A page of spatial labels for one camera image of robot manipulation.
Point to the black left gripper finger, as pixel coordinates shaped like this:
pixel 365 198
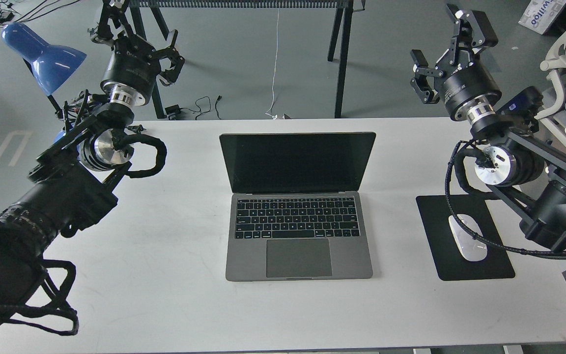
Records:
pixel 111 11
pixel 169 76

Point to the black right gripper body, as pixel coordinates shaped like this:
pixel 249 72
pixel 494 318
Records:
pixel 465 79

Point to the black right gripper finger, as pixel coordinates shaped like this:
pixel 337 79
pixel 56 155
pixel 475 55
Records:
pixel 422 72
pixel 473 33

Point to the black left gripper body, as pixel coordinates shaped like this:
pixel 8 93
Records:
pixel 131 72

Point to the grey laptop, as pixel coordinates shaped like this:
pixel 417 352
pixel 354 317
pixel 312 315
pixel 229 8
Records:
pixel 296 212

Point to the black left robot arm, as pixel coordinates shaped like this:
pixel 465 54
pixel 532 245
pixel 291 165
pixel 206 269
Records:
pixel 75 177

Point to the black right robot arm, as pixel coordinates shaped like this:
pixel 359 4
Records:
pixel 503 160

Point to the white cardboard box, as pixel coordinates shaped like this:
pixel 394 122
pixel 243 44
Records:
pixel 540 15

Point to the blue desk lamp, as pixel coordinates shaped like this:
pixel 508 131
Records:
pixel 51 65

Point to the white computer mouse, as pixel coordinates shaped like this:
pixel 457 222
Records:
pixel 471 249

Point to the black mouse pad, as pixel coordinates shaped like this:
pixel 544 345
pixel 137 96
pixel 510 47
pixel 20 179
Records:
pixel 457 256

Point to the black power adapter with cable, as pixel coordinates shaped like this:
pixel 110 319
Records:
pixel 204 105

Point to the black metal table frame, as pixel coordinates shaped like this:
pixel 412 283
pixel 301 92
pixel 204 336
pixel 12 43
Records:
pixel 264 57

